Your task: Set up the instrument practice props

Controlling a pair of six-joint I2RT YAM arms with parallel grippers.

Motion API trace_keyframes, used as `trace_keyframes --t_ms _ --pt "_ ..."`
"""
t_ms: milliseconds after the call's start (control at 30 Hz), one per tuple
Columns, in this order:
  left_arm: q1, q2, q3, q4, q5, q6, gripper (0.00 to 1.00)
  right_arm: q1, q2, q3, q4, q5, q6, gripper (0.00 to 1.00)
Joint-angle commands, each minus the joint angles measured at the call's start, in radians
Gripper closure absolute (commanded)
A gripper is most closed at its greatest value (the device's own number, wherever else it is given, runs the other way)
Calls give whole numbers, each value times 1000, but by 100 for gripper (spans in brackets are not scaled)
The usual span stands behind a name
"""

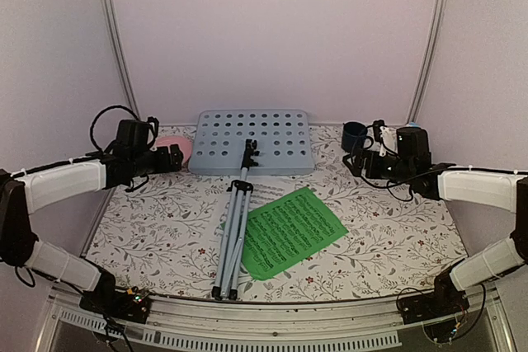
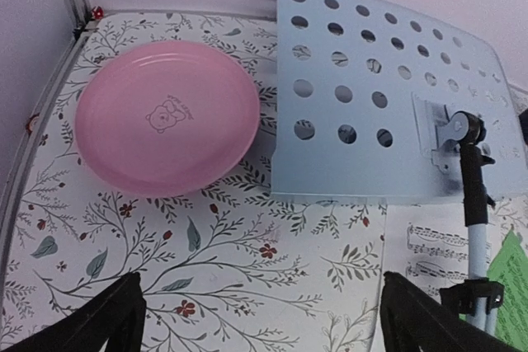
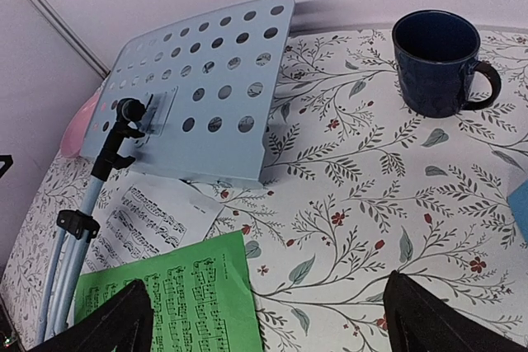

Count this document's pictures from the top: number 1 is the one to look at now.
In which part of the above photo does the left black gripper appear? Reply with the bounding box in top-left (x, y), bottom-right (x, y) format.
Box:
top-left (132, 143), bottom-right (184, 177)

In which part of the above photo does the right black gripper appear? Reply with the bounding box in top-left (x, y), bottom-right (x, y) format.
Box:
top-left (343, 148), bottom-right (414, 185)

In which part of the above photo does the light blue music stand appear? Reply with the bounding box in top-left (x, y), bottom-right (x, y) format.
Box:
top-left (189, 109), bottom-right (314, 300)

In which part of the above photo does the green sheet music page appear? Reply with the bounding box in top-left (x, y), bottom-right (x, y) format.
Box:
top-left (242, 187), bottom-right (348, 281)

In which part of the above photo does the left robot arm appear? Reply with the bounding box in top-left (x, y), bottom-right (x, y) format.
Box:
top-left (1, 117), bottom-right (191, 314)

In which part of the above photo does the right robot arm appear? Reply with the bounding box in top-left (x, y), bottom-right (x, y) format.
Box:
top-left (342, 120), bottom-right (527, 316)

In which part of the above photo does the pink plate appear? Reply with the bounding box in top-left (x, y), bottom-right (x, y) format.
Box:
top-left (153, 135), bottom-right (193, 163)

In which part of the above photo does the dark blue mug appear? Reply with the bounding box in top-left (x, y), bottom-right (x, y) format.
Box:
top-left (341, 121), bottom-right (367, 153)

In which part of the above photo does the floral patterned table mat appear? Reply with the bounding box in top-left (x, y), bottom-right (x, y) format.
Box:
top-left (87, 126), bottom-right (466, 303)

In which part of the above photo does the white sheet music page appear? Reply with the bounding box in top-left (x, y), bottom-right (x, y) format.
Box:
top-left (212, 181), bottom-right (294, 240)

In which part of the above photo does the right black cable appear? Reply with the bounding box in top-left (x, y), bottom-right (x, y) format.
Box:
top-left (344, 137), bottom-right (416, 203)

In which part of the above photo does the black cable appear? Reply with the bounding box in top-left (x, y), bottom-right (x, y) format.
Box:
top-left (89, 105), bottom-right (141, 151)
top-left (344, 137), bottom-right (416, 203)

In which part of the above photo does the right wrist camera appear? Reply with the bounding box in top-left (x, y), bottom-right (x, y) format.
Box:
top-left (372, 120), bottom-right (398, 157)

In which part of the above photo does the left black cable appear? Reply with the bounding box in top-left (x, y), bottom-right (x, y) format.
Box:
top-left (89, 105), bottom-right (141, 151)

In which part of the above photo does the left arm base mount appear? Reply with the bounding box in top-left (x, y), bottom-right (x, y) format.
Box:
top-left (79, 287), bottom-right (152, 324)

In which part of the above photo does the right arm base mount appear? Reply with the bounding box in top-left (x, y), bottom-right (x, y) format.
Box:
top-left (396, 287), bottom-right (469, 345)

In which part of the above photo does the metal front rail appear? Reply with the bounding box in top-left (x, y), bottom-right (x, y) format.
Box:
top-left (35, 286), bottom-right (518, 351)

